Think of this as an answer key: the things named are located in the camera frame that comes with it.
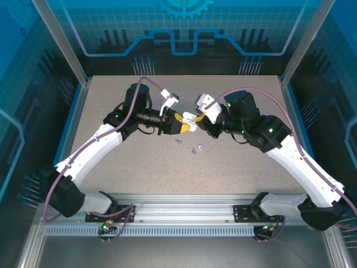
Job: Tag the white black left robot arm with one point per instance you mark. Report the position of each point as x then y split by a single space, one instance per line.
92 148

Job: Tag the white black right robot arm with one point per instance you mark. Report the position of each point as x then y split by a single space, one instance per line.
306 173

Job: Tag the connector with green light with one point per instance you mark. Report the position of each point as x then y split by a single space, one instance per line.
106 226
269 227

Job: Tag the grey metal shelf panel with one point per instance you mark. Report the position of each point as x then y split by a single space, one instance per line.
181 254

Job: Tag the aluminium table side rail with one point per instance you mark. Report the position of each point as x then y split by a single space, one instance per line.
68 139
293 111

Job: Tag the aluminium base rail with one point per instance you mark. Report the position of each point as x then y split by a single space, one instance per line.
181 209

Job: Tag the aluminium frame post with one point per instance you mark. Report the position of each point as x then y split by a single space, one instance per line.
304 42
63 42

